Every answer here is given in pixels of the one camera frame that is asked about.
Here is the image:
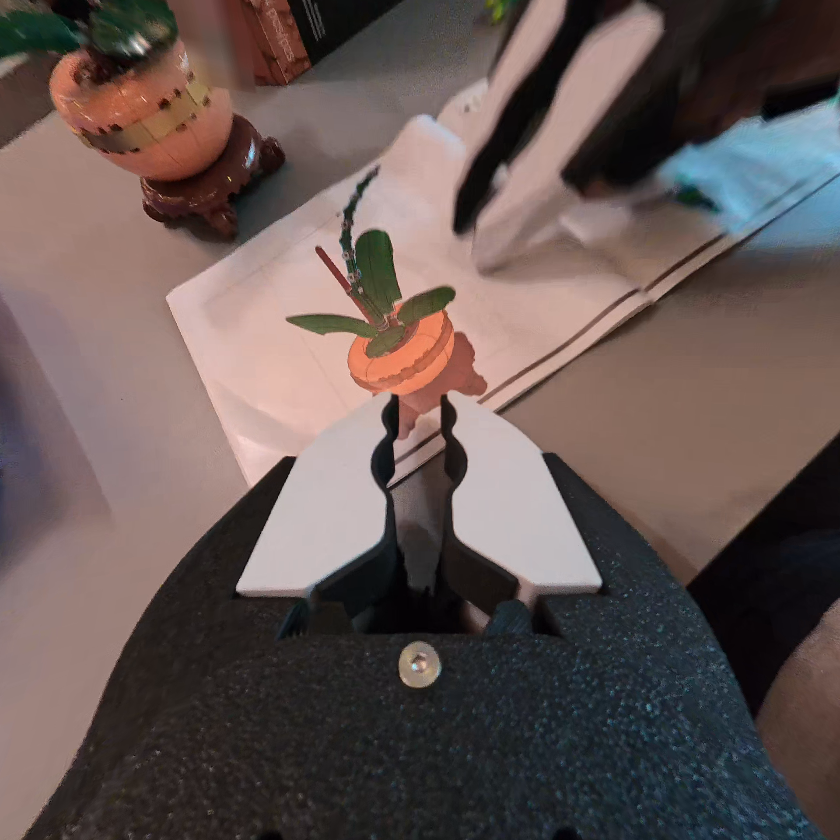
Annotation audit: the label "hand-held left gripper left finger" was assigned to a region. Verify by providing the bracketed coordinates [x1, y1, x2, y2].
[235, 392, 411, 634]

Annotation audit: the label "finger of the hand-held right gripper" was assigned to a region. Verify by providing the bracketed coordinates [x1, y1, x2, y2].
[453, 0, 595, 236]
[471, 3, 667, 275]

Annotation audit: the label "brick-built orchid plant pot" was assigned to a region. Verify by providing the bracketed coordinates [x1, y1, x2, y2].
[0, 0, 286, 240]

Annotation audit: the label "orchid print toy box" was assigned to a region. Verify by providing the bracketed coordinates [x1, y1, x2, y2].
[226, 0, 408, 88]

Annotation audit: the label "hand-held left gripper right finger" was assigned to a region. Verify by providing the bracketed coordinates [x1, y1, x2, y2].
[438, 392, 603, 634]

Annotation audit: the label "person's dark trousers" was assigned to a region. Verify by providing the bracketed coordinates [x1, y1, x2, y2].
[686, 433, 840, 719]

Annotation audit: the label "white instruction booklet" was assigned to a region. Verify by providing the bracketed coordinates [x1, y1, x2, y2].
[166, 82, 840, 488]

